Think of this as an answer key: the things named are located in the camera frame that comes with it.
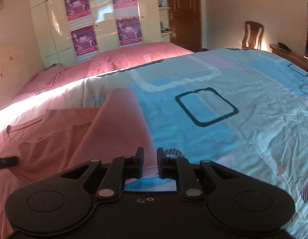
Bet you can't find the purple poster upper left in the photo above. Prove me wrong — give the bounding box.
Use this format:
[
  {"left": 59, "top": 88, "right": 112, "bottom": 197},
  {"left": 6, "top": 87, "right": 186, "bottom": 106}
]
[{"left": 64, "top": 0, "right": 91, "bottom": 22}]

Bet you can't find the brown wooden chair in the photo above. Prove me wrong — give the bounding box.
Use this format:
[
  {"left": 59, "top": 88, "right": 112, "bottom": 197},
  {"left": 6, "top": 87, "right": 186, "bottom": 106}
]
[{"left": 242, "top": 21, "right": 265, "bottom": 50}]

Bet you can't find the blue patterned bed quilt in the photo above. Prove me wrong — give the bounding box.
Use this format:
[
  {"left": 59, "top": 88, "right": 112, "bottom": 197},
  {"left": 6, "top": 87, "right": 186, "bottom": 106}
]
[{"left": 0, "top": 49, "right": 308, "bottom": 238}]

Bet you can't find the brown wooden side table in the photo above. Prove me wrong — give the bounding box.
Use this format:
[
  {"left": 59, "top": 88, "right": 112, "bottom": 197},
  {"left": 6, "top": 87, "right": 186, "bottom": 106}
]
[{"left": 269, "top": 44, "right": 308, "bottom": 73}]

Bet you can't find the cream glossy wardrobe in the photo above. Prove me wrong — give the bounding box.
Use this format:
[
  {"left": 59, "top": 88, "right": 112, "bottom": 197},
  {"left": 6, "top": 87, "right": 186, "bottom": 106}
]
[{"left": 30, "top": 0, "right": 163, "bottom": 67}]

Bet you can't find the pink bed cover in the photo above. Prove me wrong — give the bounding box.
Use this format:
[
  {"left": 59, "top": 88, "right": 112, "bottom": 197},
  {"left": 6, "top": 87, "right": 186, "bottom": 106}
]
[{"left": 12, "top": 42, "right": 193, "bottom": 103}]

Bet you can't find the purple poster lower left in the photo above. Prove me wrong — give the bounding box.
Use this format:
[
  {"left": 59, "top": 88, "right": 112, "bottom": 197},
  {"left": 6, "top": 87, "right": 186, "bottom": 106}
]
[{"left": 71, "top": 25, "right": 98, "bottom": 57}]

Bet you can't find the brown wooden door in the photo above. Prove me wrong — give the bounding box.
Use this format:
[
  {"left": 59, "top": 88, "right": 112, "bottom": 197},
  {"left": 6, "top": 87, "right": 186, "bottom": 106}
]
[{"left": 168, "top": 0, "right": 202, "bottom": 52}]

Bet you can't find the cream curved headboard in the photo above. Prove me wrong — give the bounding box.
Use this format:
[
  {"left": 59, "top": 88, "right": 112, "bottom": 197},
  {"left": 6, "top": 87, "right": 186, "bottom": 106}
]
[{"left": 0, "top": 46, "right": 43, "bottom": 110}]

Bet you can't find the purple poster lower right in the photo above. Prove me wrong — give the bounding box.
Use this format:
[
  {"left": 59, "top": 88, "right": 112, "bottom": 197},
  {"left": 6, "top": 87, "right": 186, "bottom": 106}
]
[{"left": 116, "top": 17, "right": 143, "bottom": 46}]

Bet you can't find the dark object on table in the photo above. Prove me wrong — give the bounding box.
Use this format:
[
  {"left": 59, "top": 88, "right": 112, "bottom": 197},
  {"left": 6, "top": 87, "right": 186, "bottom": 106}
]
[{"left": 278, "top": 42, "right": 291, "bottom": 53}]

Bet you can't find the pink knit garment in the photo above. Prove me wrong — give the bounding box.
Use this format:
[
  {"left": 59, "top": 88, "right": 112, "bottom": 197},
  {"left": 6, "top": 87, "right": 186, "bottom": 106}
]
[{"left": 0, "top": 88, "right": 158, "bottom": 238}]

